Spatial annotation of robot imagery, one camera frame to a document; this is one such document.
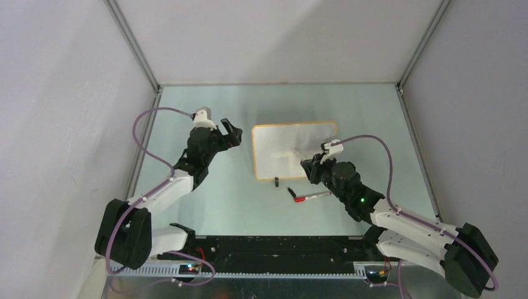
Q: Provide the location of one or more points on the yellow framed whiteboard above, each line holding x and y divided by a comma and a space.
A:
273, 146

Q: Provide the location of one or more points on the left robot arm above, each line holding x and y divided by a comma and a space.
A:
126, 234

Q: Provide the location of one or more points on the black whiteboard marker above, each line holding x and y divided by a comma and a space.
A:
298, 155

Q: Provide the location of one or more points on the controller board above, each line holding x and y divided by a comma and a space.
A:
189, 269
377, 276

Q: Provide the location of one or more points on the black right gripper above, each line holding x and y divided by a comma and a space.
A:
314, 167

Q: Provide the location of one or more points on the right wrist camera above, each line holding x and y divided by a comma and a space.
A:
331, 149

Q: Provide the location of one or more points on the right controller board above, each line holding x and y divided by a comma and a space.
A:
377, 276

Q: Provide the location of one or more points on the black marker cap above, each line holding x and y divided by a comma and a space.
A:
292, 193

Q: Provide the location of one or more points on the left controller board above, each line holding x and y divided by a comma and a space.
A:
189, 269

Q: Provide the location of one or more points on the red whiteboard marker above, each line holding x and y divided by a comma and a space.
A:
298, 199

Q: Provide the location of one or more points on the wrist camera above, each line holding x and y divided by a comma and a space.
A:
202, 118
331, 149

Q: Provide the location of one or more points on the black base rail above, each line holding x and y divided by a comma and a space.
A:
292, 255

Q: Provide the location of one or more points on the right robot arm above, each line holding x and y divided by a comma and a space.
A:
461, 255

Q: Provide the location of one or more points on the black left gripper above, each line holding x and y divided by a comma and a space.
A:
235, 138

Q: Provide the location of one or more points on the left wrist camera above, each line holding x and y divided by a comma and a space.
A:
202, 118

